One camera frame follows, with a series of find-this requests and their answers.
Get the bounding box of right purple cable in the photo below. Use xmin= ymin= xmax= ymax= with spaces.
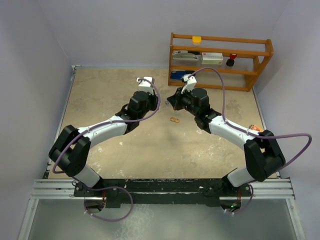
xmin=186 ymin=67 xmax=313 ymax=216

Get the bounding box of yellow box on shelf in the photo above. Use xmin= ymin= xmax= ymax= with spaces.
xmin=191 ymin=36 xmax=202 ymax=46

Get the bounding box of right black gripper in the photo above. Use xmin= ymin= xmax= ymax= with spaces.
xmin=167 ymin=86 xmax=199 ymax=117

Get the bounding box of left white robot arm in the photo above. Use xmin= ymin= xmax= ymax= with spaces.
xmin=48 ymin=91 xmax=160 ymax=196

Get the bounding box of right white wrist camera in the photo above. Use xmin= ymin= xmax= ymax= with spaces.
xmin=181 ymin=74 xmax=197 ymax=94

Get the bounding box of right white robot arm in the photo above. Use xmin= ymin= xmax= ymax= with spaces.
xmin=167 ymin=87 xmax=286 ymax=196

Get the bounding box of black base frame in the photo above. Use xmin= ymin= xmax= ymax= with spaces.
xmin=72 ymin=178 xmax=251 ymax=209

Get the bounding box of wooden shelf rack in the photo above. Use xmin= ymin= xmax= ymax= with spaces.
xmin=167 ymin=33 xmax=274 ymax=92

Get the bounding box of white cardboard box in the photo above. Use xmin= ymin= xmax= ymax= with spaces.
xmin=201 ymin=52 xmax=223 ymax=65

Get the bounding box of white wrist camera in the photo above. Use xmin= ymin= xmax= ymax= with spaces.
xmin=181 ymin=74 xmax=197 ymax=94
xmin=136 ymin=76 xmax=155 ymax=95

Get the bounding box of orange card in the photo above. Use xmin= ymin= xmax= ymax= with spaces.
xmin=249 ymin=124 xmax=263 ymax=133

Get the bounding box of grey stapler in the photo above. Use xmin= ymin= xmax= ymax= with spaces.
xmin=171 ymin=50 xmax=200 ymax=61

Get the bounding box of blue stapler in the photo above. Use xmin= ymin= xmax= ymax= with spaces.
xmin=170 ymin=70 xmax=192 ymax=80

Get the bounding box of orange S carabiner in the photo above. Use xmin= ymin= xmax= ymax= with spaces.
xmin=170 ymin=117 xmax=180 ymax=123

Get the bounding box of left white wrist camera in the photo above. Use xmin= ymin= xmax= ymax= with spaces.
xmin=136 ymin=76 xmax=155 ymax=95

